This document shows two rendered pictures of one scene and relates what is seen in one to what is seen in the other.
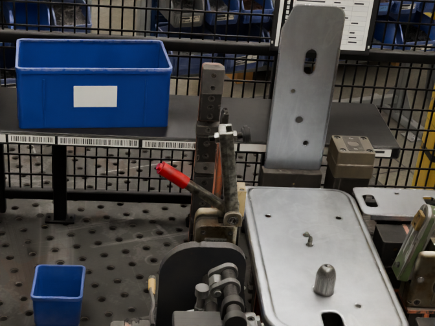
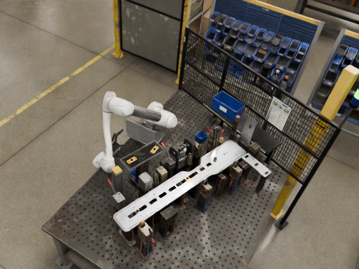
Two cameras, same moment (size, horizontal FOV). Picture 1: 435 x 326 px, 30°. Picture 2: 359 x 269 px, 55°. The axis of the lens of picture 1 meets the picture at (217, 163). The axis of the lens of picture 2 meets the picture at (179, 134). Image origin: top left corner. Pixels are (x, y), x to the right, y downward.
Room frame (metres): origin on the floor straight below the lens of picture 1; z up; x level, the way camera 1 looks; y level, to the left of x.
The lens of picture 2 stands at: (-0.54, -1.55, 3.39)
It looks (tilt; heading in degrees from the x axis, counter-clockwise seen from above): 46 degrees down; 50
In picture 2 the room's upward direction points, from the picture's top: 8 degrees clockwise
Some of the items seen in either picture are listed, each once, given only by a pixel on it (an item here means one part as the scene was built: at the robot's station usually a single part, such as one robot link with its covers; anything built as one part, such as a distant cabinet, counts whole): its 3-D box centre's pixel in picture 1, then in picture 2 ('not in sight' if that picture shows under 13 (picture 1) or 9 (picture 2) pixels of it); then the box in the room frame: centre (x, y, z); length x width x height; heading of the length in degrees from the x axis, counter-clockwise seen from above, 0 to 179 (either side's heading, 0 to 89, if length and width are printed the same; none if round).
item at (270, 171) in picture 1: (283, 232); (240, 152); (1.43, -0.15, 0.85); 0.12 x 0.03 x 0.30; 97
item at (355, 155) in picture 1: (339, 219); (250, 157); (1.45, -0.27, 0.88); 0.08 x 0.08 x 0.36; 7
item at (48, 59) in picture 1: (92, 82); (227, 105); (1.55, 0.27, 1.10); 0.30 x 0.17 x 0.13; 104
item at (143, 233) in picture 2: not in sight; (145, 240); (0.14, -0.48, 0.88); 0.15 x 0.11 x 0.36; 97
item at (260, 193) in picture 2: not in sight; (261, 182); (1.36, -0.53, 0.84); 0.11 x 0.06 x 0.29; 97
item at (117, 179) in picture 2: not in sight; (117, 187); (0.17, 0.04, 0.92); 0.08 x 0.08 x 0.44; 7
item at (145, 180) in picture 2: not in sight; (145, 191); (0.36, -0.10, 0.90); 0.13 x 0.10 x 0.41; 97
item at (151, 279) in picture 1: (152, 300); not in sight; (0.86, 0.07, 1.09); 0.10 x 0.01 x 0.01; 7
